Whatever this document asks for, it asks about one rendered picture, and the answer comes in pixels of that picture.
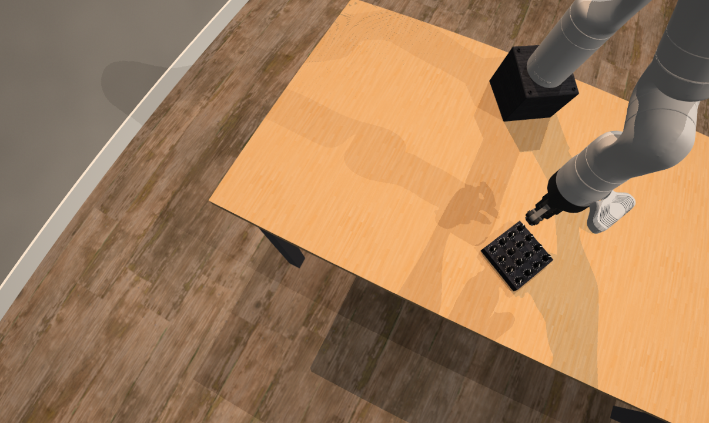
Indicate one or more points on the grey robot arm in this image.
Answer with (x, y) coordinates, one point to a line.
(659, 132)

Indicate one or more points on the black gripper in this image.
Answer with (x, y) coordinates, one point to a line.
(552, 203)

